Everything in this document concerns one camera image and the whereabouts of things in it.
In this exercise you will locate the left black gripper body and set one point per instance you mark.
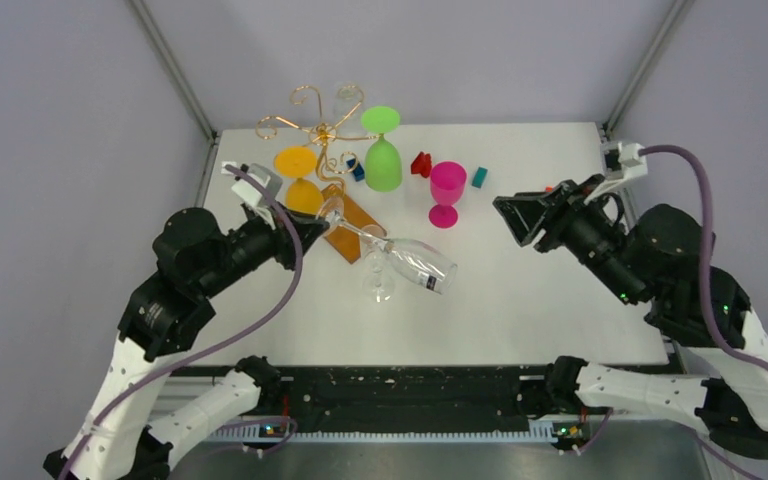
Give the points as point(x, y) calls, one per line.
point(257, 242)

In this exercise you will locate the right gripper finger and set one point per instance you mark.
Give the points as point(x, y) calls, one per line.
point(526, 214)
point(569, 191)

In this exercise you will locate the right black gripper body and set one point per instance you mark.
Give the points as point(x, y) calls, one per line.
point(582, 229)

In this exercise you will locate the orange plastic goblet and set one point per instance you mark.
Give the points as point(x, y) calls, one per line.
point(296, 163)

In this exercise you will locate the green plastic goblet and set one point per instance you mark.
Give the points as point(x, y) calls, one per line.
point(383, 163)

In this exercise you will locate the clear stemmed wine glass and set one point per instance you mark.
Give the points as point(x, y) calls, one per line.
point(414, 260)

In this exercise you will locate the clear short wine glass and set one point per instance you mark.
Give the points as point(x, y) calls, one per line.
point(348, 104)

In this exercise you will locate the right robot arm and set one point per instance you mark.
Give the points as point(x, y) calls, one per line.
point(663, 261)

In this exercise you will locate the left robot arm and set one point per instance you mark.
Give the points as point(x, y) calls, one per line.
point(163, 317)

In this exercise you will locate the clear tall flute glass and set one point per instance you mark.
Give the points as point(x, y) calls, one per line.
point(377, 283)

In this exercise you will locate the teal block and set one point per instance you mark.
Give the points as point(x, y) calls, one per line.
point(479, 177)

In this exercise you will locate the dark blue block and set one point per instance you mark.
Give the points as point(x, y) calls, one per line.
point(356, 169)

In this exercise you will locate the pink plastic goblet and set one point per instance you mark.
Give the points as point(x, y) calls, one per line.
point(447, 184)

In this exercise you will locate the red block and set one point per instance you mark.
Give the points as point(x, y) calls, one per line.
point(422, 165)

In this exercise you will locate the gold wire wine glass rack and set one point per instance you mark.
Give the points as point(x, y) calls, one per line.
point(330, 172)

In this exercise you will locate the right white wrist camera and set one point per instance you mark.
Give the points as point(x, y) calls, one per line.
point(625, 162)

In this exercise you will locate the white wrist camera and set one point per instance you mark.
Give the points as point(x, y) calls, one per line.
point(625, 162)
point(256, 186)

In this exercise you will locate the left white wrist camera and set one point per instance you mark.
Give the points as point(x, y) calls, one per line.
point(256, 186)

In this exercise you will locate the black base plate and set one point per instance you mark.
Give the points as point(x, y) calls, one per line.
point(413, 399)

